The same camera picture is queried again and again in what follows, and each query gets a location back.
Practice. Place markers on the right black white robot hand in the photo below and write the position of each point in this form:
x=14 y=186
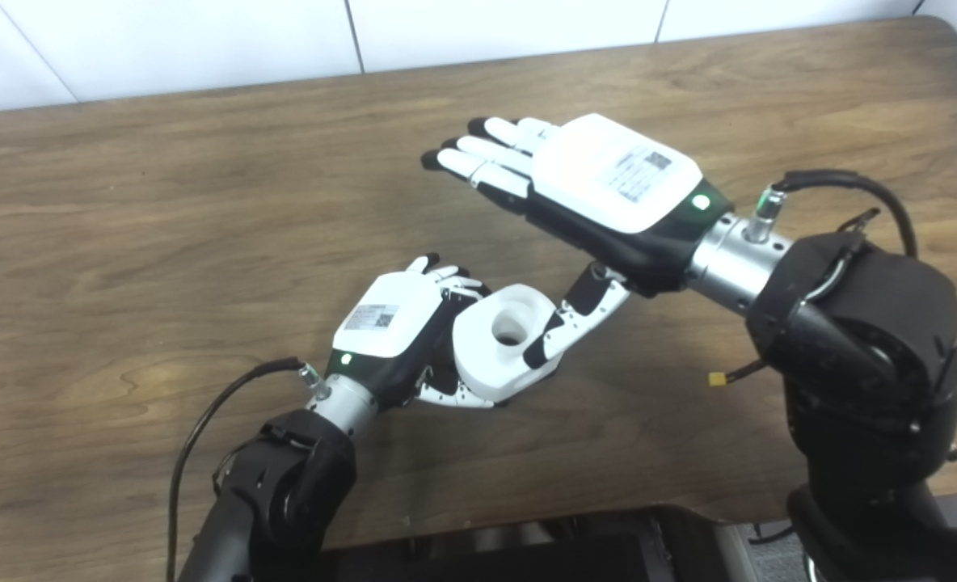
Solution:
x=608 y=174

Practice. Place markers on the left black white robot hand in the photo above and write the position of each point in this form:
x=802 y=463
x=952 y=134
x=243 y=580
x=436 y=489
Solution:
x=385 y=315

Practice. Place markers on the round white piece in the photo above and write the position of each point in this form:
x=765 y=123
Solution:
x=482 y=360

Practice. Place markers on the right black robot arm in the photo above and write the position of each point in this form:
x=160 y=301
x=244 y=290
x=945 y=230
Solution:
x=866 y=347

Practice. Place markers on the small yellow connector plug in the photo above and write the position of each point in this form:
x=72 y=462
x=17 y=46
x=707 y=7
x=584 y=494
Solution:
x=717 y=379

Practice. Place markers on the dark robot torso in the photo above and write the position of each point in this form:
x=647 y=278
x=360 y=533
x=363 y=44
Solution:
x=527 y=554

